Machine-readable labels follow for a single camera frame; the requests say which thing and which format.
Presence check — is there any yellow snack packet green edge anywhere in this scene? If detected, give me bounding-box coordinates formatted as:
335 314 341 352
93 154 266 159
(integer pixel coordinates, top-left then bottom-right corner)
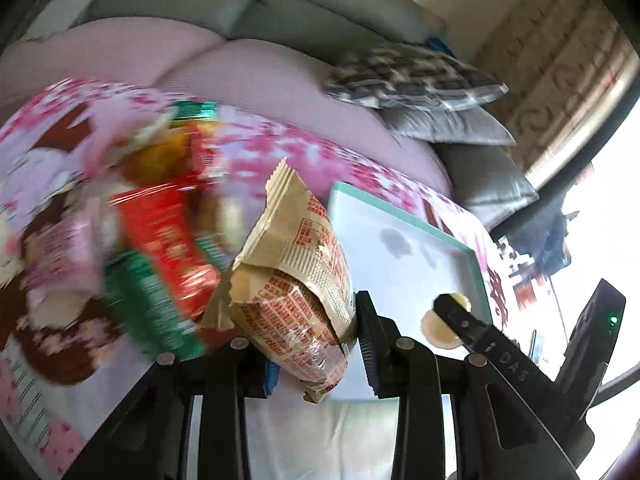
107 101 221 181

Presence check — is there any round cream snack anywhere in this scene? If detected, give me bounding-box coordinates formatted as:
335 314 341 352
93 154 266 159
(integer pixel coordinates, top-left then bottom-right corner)
421 294 472 350

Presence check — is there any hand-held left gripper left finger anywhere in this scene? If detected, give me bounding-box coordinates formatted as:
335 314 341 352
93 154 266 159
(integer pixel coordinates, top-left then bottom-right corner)
65 338 281 480

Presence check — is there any grey sofa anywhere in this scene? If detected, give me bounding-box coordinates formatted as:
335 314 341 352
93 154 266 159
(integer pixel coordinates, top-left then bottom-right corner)
30 0 541 231

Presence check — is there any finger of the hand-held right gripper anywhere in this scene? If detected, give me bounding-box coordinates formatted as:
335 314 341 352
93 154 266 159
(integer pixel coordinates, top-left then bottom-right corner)
432 294 566 426

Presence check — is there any black and white patterned pillow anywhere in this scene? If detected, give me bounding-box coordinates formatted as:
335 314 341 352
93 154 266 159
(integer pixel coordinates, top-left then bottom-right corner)
324 42 510 111

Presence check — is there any pink and red snack packet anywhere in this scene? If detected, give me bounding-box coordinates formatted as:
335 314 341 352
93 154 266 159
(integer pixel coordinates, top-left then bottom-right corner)
25 200 116 326

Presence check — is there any tan printed snack packet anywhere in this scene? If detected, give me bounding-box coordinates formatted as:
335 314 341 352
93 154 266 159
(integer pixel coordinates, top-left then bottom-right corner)
202 157 358 405

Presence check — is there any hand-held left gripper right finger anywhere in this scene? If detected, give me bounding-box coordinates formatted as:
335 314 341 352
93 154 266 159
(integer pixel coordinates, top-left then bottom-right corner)
354 290 581 480

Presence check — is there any red snack packet white print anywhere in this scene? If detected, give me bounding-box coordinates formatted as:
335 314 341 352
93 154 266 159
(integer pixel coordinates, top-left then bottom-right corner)
192 120 236 186

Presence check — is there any cherry blossom printed blanket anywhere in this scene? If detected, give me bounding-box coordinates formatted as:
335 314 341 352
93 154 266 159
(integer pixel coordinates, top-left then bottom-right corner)
0 77 511 480

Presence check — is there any teal cloth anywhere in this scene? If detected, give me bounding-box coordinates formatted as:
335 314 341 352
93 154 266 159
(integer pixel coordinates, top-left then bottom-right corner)
425 35 457 57

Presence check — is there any white tray with teal rim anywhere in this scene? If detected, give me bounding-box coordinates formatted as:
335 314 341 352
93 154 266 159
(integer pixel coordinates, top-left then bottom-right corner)
327 181 496 403

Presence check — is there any red gold-patterned snack packet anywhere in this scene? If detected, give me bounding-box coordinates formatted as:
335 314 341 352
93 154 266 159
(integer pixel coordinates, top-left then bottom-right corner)
110 185 223 321

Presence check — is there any plain grey pillow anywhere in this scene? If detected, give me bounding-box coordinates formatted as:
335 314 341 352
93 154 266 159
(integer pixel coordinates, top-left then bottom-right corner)
382 105 517 147

